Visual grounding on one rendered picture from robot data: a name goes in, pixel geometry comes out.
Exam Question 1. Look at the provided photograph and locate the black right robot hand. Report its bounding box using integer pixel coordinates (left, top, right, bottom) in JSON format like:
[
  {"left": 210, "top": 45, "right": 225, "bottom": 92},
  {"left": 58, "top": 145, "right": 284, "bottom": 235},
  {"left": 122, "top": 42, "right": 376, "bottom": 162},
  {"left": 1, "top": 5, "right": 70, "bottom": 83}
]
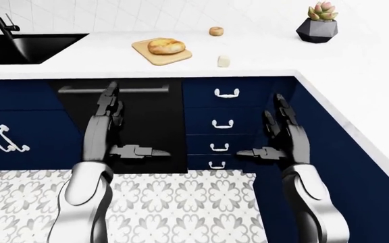
[{"left": 236, "top": 93, "right": 311, "bottom": 166}]

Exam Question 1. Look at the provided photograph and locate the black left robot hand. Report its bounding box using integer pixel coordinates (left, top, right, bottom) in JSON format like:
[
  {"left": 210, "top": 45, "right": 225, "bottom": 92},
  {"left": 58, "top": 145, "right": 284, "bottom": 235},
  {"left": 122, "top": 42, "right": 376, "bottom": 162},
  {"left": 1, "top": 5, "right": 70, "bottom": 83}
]
[{"left": 82, "top": 80, "right": 171, "bottom": 163}]

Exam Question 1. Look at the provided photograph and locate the golden bread loaf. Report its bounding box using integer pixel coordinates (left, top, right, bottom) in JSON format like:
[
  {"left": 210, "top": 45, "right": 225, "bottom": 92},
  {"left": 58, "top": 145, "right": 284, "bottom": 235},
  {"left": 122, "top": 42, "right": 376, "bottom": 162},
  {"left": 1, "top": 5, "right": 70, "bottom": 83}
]
[{"left": 147, "top": 37, "right": 186, "bottom": 55}]

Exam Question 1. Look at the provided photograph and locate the black dishwasher front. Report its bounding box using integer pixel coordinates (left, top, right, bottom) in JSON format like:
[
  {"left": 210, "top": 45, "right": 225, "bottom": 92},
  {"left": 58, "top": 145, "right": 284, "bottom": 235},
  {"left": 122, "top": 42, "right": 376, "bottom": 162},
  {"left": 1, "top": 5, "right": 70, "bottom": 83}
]
[{"left": 48, "top": 78, "right": 189, "bottom": 176}]

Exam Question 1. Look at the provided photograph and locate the navy blue side cabinet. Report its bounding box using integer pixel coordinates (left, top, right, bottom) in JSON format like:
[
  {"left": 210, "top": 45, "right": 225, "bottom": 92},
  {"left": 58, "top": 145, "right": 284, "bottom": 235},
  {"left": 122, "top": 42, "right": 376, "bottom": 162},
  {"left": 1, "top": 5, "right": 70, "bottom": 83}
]
[{"left": 252, "top": 76, "right": 389, "bottom": 243}]

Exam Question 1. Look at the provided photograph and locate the navy blue drawer cabinet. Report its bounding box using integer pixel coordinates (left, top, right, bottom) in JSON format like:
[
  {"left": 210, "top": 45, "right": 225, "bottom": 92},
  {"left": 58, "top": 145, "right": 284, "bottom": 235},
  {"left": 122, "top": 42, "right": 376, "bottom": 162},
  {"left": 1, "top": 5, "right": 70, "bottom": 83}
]
[{"left": 182, "top": 75, "right": 299, "bottom": 175}]

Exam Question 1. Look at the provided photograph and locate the navy blue door cabinet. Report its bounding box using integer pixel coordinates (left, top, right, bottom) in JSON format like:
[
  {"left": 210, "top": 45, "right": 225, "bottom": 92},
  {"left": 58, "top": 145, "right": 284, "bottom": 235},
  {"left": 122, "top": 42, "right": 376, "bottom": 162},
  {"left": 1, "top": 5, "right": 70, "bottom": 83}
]
[{"left": 0, "top": 78, "right": 84, "bottom": 176}]

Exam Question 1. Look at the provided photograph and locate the wooden cutting board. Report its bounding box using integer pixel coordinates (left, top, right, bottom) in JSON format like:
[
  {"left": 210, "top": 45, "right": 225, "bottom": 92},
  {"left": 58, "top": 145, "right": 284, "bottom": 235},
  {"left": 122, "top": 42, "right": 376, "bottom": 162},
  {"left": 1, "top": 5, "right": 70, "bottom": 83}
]
[{"left": 131, "top": 38, "right": 193, "bottom": 67}]

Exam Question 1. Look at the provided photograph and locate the black geometric planter pot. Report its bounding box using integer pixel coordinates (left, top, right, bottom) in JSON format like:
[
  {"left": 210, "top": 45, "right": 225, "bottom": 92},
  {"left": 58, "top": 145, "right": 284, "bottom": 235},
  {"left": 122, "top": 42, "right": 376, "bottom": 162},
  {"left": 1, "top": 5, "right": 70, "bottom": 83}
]
[{"left": 295, "top": 18, "right": 339, "bottom": 45}]

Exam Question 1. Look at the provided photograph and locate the black kitchen sink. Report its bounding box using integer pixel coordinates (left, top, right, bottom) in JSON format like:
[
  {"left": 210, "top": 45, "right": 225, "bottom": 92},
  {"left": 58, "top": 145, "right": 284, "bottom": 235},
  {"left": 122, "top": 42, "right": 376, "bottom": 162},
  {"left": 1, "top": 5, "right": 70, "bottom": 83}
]
[{"left": 0, "top": 32, "right": 90, "bottom": 65}]

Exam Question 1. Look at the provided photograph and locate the pink green succulent plant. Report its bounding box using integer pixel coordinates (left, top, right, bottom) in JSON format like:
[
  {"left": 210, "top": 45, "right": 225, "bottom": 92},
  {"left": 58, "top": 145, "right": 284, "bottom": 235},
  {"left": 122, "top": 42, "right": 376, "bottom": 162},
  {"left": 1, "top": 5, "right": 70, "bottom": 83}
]
[{"left": 307, "top": 1, "right": 339, "bottom": 22}]

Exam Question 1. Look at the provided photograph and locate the black kitchen faucet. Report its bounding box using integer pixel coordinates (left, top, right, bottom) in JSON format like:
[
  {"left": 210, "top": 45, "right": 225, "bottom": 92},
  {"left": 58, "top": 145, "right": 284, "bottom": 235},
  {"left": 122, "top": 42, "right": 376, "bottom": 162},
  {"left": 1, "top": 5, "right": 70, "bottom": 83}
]
[{"left": 0, "top": 0, "right": 21, "bottom": 41}]

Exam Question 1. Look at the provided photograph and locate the grey dishwasher handle bar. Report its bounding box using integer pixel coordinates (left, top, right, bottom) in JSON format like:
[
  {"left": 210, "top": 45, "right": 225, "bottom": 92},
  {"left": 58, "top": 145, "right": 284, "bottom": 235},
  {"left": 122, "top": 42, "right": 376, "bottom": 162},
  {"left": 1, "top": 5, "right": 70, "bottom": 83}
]
[{"left": 58, "top": 84, "right": 170, "bottom": 95}]

